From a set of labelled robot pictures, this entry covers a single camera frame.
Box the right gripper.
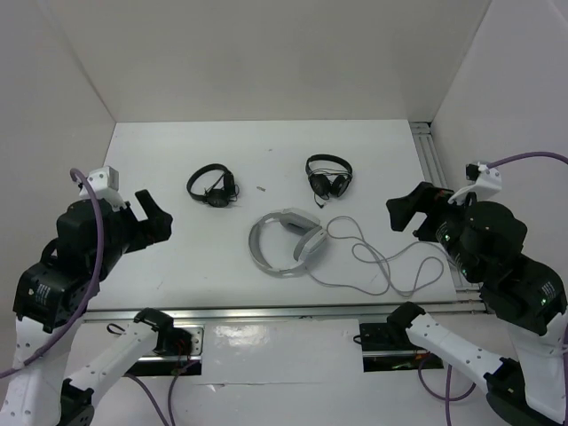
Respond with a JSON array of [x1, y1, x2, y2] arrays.
[[383, 177, 479, 278]]

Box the white grey headphones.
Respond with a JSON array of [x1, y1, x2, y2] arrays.
[[248, 208, 328, 278]]

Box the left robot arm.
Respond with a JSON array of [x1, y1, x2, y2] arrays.
[[1, 190, 175, 425]]

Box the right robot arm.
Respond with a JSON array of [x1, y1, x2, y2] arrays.
[[386, 182, 567, 425]]

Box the black headphones left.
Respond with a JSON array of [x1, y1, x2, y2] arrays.
[[185, 163, 240, 208]]

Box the black headphones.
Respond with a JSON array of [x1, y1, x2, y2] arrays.
[[185, 163, 240, 208], [304, 154, 353, 209]]

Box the black headphones right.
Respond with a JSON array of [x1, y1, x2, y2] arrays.
[[304, 154, 353, 209]]

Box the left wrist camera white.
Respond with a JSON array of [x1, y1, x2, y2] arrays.
[[86, 166, 126, 211]]

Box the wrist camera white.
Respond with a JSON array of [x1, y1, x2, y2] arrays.
[[448, 162, 502, 206], [86, 166, 126, 211]]

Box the aluminium rail right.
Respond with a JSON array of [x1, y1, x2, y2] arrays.
[[409, 122, 480, 292]]

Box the aluminium rail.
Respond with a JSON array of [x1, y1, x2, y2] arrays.
[[83, 299, 485, 323], [409, 122, 480, 292]]

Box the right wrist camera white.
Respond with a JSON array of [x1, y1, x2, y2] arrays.
[[448, 162, 502, 206]]

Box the aluminium rail front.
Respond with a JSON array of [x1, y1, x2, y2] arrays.
[[83, 299, 485, 323]]

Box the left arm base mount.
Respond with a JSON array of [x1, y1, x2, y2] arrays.
[[127, 326, 204, 377]]

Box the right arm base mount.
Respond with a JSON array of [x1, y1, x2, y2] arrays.
[[352, 322, 443, 373]]

